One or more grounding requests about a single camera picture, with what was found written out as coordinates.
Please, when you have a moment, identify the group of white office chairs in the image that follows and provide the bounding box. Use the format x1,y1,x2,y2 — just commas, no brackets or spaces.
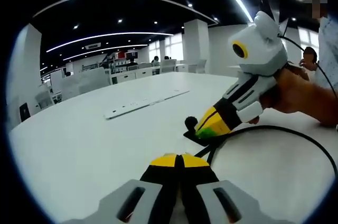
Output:
34,59,208,103

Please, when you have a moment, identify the black office chair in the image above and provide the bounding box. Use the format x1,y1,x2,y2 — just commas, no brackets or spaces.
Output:
18,102,31,123

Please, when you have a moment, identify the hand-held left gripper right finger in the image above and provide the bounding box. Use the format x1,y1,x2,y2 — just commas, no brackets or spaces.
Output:
181,153,278,224

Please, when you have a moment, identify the person's white patterned shirt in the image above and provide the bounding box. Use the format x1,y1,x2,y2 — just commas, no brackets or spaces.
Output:
315,15,338,92

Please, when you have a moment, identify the black charging cable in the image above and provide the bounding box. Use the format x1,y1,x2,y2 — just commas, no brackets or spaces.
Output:
194,125,338,182

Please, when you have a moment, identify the shelf with boxes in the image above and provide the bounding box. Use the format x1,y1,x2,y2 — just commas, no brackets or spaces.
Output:
105,51,139,73

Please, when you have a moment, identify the white flat strip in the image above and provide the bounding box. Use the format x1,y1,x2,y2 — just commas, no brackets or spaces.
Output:
104,89,191,120

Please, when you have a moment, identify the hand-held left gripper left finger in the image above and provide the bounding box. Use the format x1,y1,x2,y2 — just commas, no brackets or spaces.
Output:
60,153,183,224

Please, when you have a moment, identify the white square pillar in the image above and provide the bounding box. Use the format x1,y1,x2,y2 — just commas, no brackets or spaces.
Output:
183,19,209,74

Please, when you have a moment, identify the curved ceiling light strip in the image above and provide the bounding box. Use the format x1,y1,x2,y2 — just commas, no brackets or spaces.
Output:
46,32,174,53

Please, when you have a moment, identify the white desk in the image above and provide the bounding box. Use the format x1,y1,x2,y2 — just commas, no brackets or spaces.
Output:
9,72,338,224

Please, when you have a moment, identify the person's right hand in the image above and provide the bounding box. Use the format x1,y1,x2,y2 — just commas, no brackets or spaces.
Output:
249,61,322,126

